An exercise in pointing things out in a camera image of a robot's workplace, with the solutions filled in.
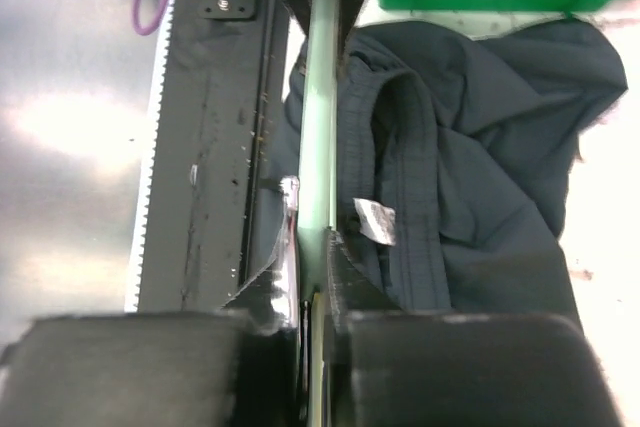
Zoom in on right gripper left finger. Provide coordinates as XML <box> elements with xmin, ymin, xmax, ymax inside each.
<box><xmin>226</xmin><ymin>176</ymin><xmax>300</xmax><ymax>426</ymax></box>

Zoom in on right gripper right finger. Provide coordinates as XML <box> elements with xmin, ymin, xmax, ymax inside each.
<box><xmin>322</xmin><ymin>230</ymin><xmax>400</xmax><ymax>426</ymax></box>

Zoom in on pale teal hanger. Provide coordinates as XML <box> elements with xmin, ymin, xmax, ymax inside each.
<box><xmin>298</xmin><ymin>0</ymin><xmax>339</xmax><ymax>426</ymax></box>

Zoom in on dark navy shorts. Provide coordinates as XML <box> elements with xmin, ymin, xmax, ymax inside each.
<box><xmin>269</xmin><ymin>19</ymin><xmax>629</xmax><ymax>343</ymax></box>

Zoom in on white cable duct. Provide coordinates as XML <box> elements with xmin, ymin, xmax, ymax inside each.
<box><xmin>124</xmin><ymin>0</ymin><xmax>175</xmax><ymax>313</ymax></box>

